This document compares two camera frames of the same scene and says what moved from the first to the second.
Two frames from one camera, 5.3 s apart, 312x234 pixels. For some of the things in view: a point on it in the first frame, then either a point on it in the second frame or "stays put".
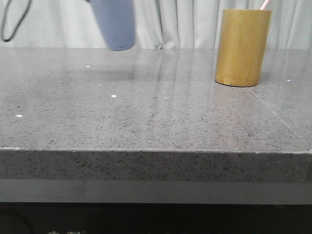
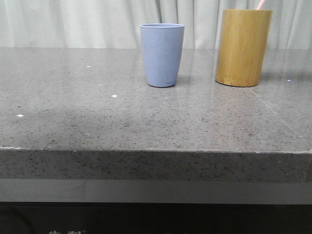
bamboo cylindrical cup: x=243 y=37 stays put
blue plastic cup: x=117 y=19 -> x=163 y=44
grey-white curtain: x=159 y=24 stays put
